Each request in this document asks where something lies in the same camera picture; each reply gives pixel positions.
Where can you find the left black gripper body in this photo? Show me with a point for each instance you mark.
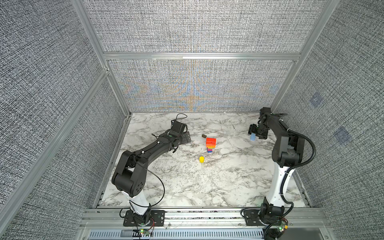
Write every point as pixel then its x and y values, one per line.
pixel 183 138

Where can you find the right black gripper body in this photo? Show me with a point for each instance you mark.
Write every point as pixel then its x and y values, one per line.
pixel 260 130

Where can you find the light blue wood block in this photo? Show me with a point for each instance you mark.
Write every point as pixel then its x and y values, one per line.
pixel 253 137

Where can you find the red rectangular wood block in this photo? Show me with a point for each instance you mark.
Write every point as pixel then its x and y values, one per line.
pixel 211 141

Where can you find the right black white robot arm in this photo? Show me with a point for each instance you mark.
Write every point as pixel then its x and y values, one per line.
pixel 287 154

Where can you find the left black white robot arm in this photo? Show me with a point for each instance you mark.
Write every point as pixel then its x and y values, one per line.
pixel 131 172

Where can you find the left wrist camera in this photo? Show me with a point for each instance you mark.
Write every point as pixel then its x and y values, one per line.
pixel 177 128

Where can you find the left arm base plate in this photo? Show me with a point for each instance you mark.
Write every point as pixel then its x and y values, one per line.
pixel 152 218

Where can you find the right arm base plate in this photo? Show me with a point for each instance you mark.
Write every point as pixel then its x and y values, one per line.
pixel 257 217

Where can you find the aluminium enclosure frame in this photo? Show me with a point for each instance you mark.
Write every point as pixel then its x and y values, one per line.
pixel 24 188

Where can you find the aluminium front rail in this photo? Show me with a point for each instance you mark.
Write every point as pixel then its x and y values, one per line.
pixel 202 224

